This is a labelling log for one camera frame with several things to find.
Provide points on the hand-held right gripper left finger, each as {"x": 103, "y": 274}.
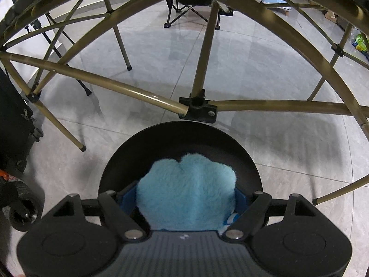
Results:
{"x": 128, "y": 199}

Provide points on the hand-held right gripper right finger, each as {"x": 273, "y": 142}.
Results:
{"x": 241, "y": 200}

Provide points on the light blue plush toy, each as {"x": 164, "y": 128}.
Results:
{"x": 184, "y": 190}

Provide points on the black round trash bin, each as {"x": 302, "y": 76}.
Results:
{"x": 178, "y": 138}

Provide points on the black wheeled suitcase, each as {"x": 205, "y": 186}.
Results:
{"x": 14, "y": 127}

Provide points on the black folding chair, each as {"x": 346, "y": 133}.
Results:
{"x": 166, "y": 24}

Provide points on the green snack bag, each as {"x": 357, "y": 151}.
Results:
{"x": 361, "y": 43}

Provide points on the cardboard boxes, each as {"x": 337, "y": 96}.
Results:
{"x": 333, "y": 16}

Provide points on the tan folding table frame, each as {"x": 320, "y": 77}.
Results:
{"x": 199, "y": 109}

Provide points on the black camera tripod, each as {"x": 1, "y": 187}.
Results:
{"x": 88, "y": 92}

